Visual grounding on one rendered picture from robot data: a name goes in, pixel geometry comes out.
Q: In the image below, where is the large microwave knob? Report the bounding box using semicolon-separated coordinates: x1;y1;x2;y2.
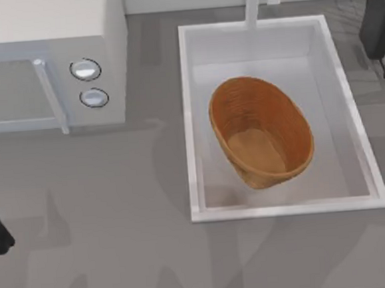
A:
68;57;103;84

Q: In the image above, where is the white sink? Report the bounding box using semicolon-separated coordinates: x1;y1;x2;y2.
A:
175;9;385;224

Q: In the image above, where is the tall white tap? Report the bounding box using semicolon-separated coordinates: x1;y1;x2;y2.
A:
243;0;265;31

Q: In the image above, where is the microwave oven door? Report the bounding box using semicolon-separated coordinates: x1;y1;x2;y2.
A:
0;55;70;140

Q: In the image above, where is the small microwave knob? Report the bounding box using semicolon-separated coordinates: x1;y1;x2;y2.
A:
78;86;111;110

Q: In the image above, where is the pale microwave oven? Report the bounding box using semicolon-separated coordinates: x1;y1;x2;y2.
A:
0;0;135;140

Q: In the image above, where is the brown woven basket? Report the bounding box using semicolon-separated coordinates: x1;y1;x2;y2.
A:
205;71;318;194

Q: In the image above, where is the microwave door handle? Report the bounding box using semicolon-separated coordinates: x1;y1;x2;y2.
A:
33;56;70;137

